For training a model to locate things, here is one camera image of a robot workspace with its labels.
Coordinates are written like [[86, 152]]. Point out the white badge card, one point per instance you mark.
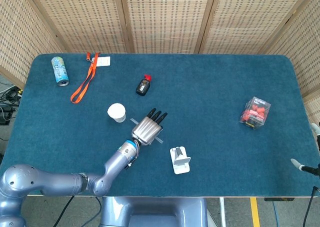
[[103, 61]]

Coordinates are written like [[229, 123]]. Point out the blue drink can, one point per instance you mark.
[[59, 71]]

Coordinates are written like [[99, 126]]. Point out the white paper cup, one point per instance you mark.
[[117, 112]]

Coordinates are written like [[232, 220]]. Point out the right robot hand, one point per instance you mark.
[[310, 159]]

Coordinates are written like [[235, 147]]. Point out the clear box of red items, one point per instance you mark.
[[255, 113]]

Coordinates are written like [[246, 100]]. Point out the small black bottle red cap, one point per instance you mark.
[[143, 85]]

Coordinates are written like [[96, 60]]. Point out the clear plastic straw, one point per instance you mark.
[[160, 140]]

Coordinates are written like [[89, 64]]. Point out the grey-blue robot torso base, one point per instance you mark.
[[155, 212]]

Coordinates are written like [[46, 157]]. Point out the white phone stand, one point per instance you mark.
[[180, 160]]

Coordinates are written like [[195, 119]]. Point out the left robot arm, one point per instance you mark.
[[62, 177]]

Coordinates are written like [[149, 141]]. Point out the blue felt table mat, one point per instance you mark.
[[200, 87]]

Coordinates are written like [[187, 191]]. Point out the woven bamboo folding screen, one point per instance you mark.
[[160, 17]]

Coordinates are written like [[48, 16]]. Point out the white table leg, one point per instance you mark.
[[222, 212]]

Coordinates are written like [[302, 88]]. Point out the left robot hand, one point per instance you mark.
[[149, 128]]

